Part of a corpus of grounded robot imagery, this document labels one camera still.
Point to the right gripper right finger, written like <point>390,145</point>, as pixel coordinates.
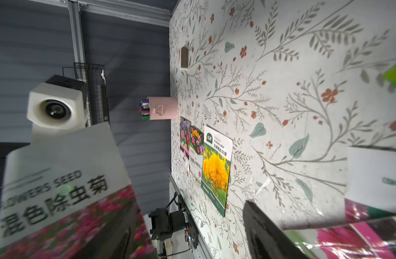
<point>265,239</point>

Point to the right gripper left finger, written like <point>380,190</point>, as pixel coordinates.
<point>116,239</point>

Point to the pink marker cup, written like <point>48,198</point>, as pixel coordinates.
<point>159,108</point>

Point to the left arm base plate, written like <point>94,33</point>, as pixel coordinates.
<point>175,217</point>

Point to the black wire wall basket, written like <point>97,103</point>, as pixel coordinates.
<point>97,96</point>

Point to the small white pink clip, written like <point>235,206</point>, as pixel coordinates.
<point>184,58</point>

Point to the red pink field seed packet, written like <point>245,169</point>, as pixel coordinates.
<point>60,192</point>

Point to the pink carnation seed packet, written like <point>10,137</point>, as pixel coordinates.
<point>370,212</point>

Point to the yellow sunflower seed packet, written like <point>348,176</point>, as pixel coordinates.
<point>217,154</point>

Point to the purple pink flower seed packet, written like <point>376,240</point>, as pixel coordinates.
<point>185,127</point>

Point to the mixed flowers pink label packet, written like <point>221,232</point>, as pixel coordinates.
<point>196,150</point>

